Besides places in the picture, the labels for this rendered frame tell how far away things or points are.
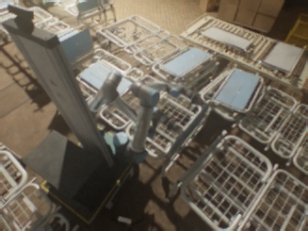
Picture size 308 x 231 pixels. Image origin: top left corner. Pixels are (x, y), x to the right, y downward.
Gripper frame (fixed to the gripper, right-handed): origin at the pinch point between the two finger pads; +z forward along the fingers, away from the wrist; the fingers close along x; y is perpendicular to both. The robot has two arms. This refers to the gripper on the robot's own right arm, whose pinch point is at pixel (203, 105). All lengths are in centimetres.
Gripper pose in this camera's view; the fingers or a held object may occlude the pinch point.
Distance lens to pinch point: 193.1
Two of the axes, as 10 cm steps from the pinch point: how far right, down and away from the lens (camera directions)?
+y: -6.4, 6.2, -4.6
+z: 7.6, 6.1, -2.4
